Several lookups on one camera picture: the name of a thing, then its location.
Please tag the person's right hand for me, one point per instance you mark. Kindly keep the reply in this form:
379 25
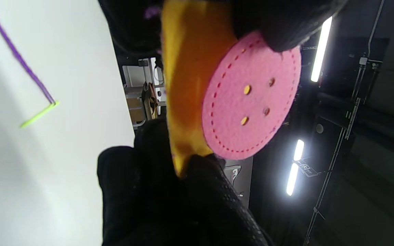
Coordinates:
156 208

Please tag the person's left hand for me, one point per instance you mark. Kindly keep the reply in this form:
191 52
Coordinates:
286 24

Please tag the pink felt button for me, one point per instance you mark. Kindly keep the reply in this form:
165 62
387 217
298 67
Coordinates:
251 112

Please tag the yellow felt square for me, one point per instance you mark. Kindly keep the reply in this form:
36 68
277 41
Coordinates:
190 68

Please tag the lime green plastic needle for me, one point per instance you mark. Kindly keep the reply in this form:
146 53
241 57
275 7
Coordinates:
39 114

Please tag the purple thread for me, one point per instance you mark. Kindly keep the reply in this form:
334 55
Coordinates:
19 58

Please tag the long ceiling light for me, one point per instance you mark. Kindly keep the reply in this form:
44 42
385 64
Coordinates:
294 171
321 51

